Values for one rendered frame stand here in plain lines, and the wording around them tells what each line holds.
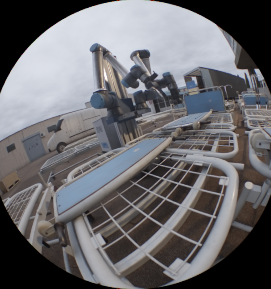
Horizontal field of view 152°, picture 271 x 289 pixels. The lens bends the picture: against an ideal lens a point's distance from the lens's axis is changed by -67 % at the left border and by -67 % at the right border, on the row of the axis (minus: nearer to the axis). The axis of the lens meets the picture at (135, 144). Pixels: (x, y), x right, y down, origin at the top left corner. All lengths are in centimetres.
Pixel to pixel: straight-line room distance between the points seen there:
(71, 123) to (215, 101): 751
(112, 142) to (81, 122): 647
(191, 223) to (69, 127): 751
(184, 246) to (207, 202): 39
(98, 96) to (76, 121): 681
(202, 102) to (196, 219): 164
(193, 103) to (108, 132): 148
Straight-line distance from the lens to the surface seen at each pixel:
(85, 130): 774
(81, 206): 35
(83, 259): 36
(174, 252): 74
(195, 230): 79
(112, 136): 141
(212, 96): 184
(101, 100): 91
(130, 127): 147
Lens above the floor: 73
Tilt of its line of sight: 16 degrees down
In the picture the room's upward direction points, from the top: 17 degrees counter-clockwise
